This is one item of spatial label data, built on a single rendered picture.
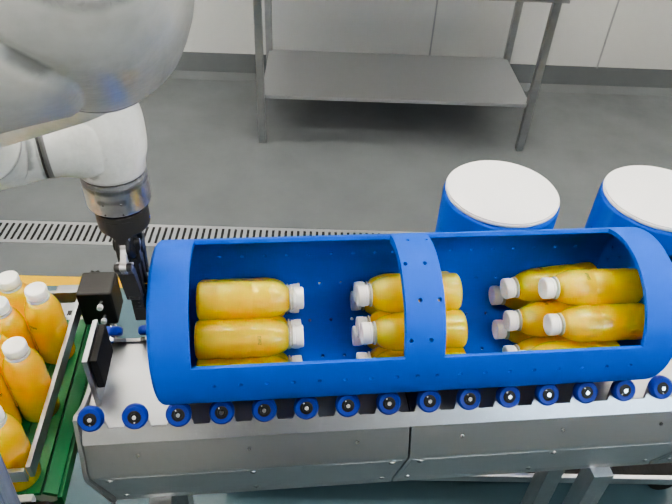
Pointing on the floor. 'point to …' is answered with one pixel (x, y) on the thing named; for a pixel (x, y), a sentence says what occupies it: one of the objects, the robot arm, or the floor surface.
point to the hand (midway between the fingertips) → (142, 302)
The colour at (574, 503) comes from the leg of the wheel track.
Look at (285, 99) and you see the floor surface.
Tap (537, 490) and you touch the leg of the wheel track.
